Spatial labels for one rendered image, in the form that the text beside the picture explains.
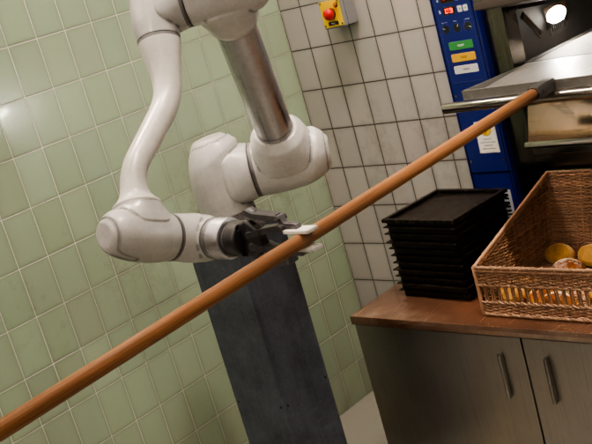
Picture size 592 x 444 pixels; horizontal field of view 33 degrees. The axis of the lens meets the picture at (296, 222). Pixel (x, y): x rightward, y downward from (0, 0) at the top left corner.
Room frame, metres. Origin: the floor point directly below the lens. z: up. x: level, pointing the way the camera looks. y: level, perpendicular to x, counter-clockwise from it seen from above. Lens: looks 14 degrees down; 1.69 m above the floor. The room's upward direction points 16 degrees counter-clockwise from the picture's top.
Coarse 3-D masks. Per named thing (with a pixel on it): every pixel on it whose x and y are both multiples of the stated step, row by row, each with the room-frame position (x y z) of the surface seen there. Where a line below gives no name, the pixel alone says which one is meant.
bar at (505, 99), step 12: (504, 96) 2.67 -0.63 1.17; (516, 96) 2.63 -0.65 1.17; (552, 96) 2.55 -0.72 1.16; (564, 96) 2.52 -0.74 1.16; (576, 96) 2.50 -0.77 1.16; (588, 96) 2.47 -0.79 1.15; (444, 108) 2.80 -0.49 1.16; (456, 108) 2.77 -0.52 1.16; (468, 108) 2.74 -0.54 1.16; (480, 108) 2.71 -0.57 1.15; (492, 108) 2.69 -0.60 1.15
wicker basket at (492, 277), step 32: (544, 192) 2.96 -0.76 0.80; (576, 192) 2.91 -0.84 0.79; (512, 224) 2.82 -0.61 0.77; (544, 224) 2.94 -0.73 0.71; (576, 224) 2.89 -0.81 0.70; (480, 256) 2.70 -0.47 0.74; (512, 256) 2.80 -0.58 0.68; (544, 256) 2.91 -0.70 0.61; (576, 256) 2.88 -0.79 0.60; (480, 288) 2.67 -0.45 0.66; (512, 288) 2.59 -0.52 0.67; (544, 288) 2.51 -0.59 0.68; (576, 288) 2.44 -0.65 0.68; (576, 320) 2.46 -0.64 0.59
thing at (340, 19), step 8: (320, 0) 3.47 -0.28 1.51; (328, 0) 3.44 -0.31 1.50; (336, 0) 3.41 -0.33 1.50; (344, 0) 3.42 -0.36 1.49; (352, 0) 3.44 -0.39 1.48; (320, 8) 3.46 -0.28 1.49; (328, 8) 3.44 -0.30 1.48; (336, 8) 3.41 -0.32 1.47; (344, 8) 3.41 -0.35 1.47; (352, 8) 3.44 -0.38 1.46; (336, 16) 3.42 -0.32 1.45; (344, 16) 3.40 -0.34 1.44; (352, 16) 3.43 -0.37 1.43; (328, 24) 3.45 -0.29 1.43; (336, 24) 3.43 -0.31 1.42; (344, 24) 3.40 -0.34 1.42
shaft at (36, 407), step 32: (480, 128) 2.31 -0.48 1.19; (416, 160) 2.15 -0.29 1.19; (384, 192) 2.04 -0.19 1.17; (320, 224) 1.91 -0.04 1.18; (288, 256) 1.83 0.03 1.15; (224, 288) 1.71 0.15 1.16; (160, 320) 1.63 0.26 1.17; (128, 352) 1.56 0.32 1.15; (64, 384) 1.47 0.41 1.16; (32, 416) 1.42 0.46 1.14
